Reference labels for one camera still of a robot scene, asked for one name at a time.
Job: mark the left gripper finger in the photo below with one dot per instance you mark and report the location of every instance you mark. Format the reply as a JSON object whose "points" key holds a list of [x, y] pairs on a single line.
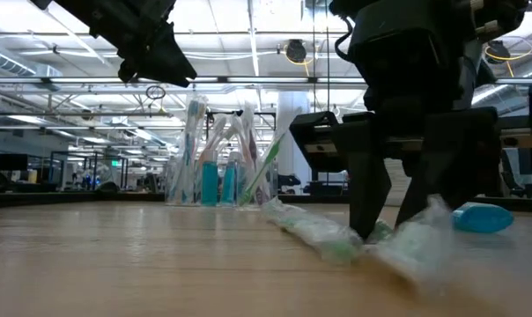
{"points": [[169, 61]]}

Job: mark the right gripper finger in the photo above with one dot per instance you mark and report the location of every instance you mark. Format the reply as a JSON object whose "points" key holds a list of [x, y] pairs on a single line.
{"points": [[451, 176], [367, 189]]}

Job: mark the blue mouthwash bottle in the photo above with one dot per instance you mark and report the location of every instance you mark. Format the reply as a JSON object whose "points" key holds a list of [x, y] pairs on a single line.
{"points": [[482, 218], [228, 185], [209, 185]]}

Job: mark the purple toothbrush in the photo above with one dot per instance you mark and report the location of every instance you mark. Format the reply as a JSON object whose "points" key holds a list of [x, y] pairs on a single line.
{"points": [[253, 147]]}

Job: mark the black equipment cabinet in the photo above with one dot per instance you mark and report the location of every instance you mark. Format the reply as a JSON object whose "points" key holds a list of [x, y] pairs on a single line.
{"points": [[327, 187]]}

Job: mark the long ceiling light bar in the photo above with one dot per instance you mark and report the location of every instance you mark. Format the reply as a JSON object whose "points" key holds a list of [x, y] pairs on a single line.
{"points": [[72, 80]]}

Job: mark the white building column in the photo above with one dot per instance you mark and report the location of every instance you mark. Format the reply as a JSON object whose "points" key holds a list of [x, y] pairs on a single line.
{"points": [[283, 154]]}

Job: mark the black computer monitor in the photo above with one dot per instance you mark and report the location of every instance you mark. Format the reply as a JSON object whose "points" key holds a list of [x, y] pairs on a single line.
{"points": [[10, 162]]}

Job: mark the silver ventilation duct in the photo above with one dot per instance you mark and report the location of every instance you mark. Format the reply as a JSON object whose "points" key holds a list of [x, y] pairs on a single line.
{"points": [[6, 61]]}

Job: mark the black aluminium table frame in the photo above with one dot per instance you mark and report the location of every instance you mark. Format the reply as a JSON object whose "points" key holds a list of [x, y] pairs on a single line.
{"points": [[72, 199]]}

